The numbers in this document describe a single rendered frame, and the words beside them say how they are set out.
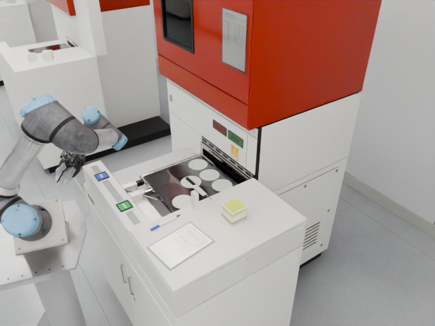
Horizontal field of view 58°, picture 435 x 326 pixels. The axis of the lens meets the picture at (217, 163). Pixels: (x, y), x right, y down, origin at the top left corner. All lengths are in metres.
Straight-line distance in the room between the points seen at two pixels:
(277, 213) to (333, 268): 1.23
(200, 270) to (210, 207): 0.33
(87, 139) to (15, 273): 0.66
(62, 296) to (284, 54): 1.47
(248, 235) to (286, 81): 0.66
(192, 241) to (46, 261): 0.62
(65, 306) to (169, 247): 0.78
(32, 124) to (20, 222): 0.39
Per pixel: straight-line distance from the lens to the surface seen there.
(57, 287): 2.01
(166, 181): 1.92
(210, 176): 1.93
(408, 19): 2.91
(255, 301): 1.75
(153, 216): 1.76
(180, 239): 1.51
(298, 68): 1.73
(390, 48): 3.00
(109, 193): 1.79
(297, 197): 2.17
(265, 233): 1.55
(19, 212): 1.61
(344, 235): 3.05
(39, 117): 1.40
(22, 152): 1.50
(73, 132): 1.37
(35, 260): 1.79
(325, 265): 2.81
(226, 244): 1.49
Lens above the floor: 2.03
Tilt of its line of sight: 34 degrees down
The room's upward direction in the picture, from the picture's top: straight up
